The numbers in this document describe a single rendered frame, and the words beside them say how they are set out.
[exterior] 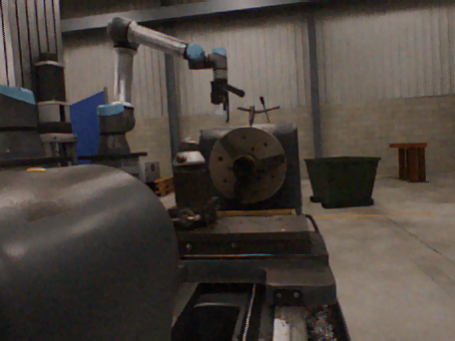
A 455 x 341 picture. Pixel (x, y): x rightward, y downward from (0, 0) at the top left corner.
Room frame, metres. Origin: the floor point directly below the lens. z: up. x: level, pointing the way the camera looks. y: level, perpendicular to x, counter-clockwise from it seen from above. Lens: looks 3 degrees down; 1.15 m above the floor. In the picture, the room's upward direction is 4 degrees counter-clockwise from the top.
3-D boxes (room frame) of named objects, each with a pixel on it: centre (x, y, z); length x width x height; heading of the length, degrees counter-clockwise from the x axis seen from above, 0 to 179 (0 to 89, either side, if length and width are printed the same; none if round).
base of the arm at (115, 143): (1.54, 0.55, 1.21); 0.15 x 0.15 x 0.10
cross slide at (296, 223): (0.78, 0.04, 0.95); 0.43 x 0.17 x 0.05; 81
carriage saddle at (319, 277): (0.74, 0.04, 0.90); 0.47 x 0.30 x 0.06; 81
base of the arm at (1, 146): (1.06, 0.69, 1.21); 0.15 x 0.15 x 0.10
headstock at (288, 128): (1.77, -0.11, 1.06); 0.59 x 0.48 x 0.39; 171
